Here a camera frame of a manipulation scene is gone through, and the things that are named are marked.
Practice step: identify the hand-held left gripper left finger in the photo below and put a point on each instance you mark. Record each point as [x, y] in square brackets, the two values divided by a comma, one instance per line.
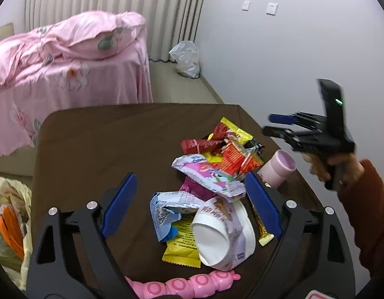
[120, 202]

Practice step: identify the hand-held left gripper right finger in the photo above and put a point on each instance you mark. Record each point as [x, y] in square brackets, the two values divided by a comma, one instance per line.
[260, 202]

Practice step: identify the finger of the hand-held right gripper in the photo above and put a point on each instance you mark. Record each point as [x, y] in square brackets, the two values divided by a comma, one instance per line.
[280, 118]
[276, 131]

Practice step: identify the blue white wrapper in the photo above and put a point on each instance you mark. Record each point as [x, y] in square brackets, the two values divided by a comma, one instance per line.
[167, 211]

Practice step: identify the red orange snack packet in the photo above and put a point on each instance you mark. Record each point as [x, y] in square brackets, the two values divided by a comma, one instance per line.
[234, 158]

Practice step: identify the white paper bowl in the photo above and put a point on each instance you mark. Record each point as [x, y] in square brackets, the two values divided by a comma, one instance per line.
[210, 239]

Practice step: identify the yellow plastic trash bag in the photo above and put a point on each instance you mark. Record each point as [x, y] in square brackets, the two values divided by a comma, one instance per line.
[8, 193]

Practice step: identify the person's right forearm red sleeve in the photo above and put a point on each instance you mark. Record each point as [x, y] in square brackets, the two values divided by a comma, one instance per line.
[366, 211]

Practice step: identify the person's right hand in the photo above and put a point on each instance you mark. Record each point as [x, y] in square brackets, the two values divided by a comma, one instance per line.
[350, 168]

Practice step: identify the brown gold bar wrapper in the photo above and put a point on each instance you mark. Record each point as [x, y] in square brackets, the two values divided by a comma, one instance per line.
[261, 233]

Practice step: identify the pink cup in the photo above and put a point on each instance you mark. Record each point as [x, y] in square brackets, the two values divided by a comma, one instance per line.
[273, 171]

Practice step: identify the bright yellow wrapper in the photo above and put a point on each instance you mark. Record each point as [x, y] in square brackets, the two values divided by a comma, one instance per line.
[240, 130]

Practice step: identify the dark red foil wrapper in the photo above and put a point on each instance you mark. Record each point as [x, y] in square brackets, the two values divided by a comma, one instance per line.
[220, 130]

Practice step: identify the white pink cartoon packet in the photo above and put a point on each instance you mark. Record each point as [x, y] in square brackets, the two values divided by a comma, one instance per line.
[204, 171]

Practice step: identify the purple wrapper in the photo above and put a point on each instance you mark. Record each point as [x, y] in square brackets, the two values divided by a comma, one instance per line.
[192, 190]

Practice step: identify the yellow printed packet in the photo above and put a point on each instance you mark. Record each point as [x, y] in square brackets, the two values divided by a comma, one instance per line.
[179, 246]

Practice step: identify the pink caterpillar toy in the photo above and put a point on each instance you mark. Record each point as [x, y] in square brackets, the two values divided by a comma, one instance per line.
[179, 286]

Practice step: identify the clear plastic bag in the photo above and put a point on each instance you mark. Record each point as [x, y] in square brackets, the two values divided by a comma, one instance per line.
[185, 59]

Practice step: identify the pink bed with quilt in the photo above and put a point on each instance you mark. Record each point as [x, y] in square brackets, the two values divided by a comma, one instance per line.
[70, 68]

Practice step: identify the white wall switch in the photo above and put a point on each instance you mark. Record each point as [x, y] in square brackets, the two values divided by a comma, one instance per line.
[272, 8]
[246, 5]

